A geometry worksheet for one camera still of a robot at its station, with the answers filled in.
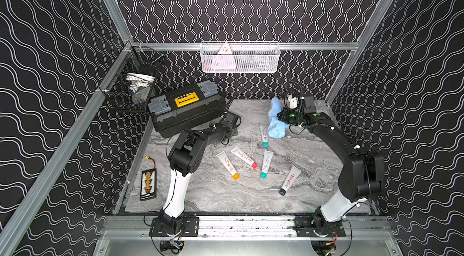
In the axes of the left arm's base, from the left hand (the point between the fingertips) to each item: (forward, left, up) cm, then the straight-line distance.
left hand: (231, 127), depth 104 cm
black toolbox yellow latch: (0, +23, +14) cm, 27 cm away
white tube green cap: (-3, -19, -2) cm, 19 cm away
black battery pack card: (-34, +37, -2) cm, 50 cm away
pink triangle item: (+17, +5, +33) cm, 37 cm away
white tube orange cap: (-19, +3, -2) cm, 19 cm away
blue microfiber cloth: (-11, -22, +16) cm, 29 cm away
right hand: (-2, -24, +16) cm, 29 cm away
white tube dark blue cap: (-25, -33, -2) cm, 41 cm away
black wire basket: (-2, +47, +26) cm, 53 cm away
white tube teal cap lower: (-18, -20, -1) cm, 27 cm away
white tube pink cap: (-17, -7, -2) cm, 18 cm away
